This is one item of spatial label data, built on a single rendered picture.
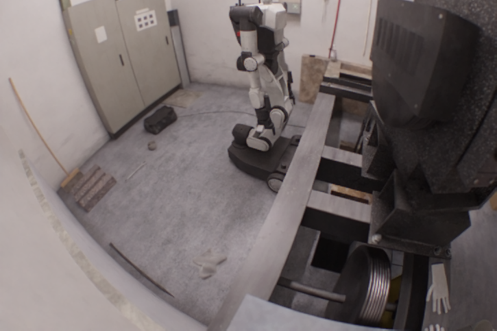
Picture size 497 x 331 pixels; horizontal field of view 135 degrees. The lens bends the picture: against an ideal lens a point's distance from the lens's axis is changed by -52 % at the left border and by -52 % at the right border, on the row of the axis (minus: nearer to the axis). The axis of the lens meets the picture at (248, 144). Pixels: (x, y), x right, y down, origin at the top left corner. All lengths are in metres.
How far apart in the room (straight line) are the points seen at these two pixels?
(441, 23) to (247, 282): 0.96
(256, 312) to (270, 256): 0.22
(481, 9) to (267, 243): 1.03
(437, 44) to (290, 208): 0.80
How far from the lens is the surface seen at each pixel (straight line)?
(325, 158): 1.17
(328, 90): 1.76
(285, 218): 0.90
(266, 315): 0.79
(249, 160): 1.79
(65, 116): 2.75
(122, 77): 2.78
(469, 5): 0.71
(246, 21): 1.15
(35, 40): 2.63
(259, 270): 0.82
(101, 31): 2.64
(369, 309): 0.93
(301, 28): 2.72
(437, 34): 0.59
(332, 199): 0.99
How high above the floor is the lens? 1.45
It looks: 42 degrees down
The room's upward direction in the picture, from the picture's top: 4 degrees counter-clockwise
